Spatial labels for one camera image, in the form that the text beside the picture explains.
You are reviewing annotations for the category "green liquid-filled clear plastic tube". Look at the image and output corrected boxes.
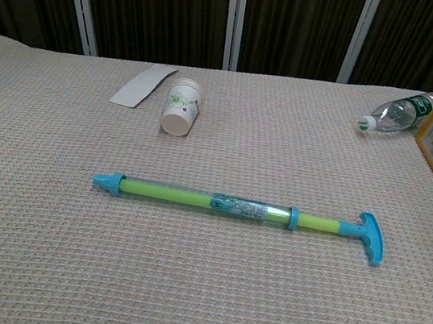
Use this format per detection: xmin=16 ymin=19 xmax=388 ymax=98
xmin=89 ymin=168 xmax=302 ymax=234

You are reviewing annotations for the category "white paper cup green print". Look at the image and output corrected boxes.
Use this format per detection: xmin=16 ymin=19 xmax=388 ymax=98
xmin=158 ymin=75 xmax=206 ymax=140

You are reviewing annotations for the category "white paper strip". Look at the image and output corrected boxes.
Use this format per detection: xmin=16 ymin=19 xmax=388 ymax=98
xmin=107 ymin=58 xmax=181 ymax=115

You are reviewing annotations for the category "beige woven tablecloth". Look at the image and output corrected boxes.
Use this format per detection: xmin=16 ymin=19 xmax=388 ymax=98
xmin=0 ymin=30 xmax=433 ymax=324

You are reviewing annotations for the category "clear plastic water bottle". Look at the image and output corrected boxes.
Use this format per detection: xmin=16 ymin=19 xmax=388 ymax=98
xmin=356 ymin=81 xmax=433 ymax=143

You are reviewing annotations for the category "white screen frame post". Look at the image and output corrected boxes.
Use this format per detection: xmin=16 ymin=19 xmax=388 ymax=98
xmin=336 ymin=0 xmax=384 ymax=88
xmin=48 ymin=0 xmax=106 ymax=58
xmin=216 ymin=0 xmax=249 ymax=72

